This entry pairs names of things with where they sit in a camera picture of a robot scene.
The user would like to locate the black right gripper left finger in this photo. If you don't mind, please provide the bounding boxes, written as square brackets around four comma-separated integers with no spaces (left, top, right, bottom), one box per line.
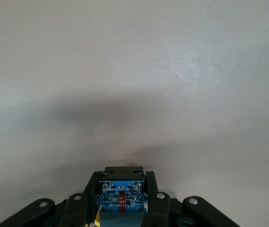
[0,171,102,227]

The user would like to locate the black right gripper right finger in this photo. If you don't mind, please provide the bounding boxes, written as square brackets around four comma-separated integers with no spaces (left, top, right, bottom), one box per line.
[141,171,242,227]

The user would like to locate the green push button switch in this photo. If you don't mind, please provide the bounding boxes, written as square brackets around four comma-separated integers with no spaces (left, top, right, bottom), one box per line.
[98,166,147,211]

